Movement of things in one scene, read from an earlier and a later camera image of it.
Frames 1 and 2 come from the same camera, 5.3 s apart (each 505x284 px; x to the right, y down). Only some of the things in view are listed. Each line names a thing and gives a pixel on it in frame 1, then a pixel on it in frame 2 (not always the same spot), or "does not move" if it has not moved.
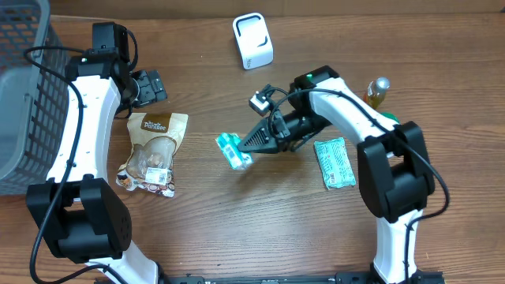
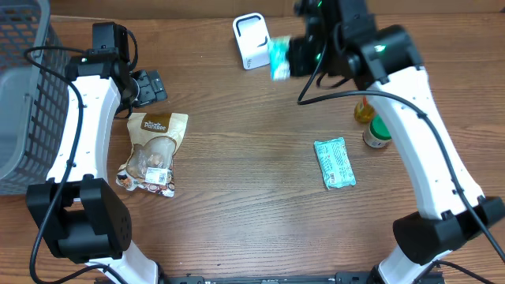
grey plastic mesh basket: x=35 y=96 does not move
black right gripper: x=286 y=137 → x=301 y=51
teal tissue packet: x=228 y=143 → x=280 y=58
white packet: x=149 y=164 does not move
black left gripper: x=149 y=87 does not move
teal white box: x=334 y=162 does not move
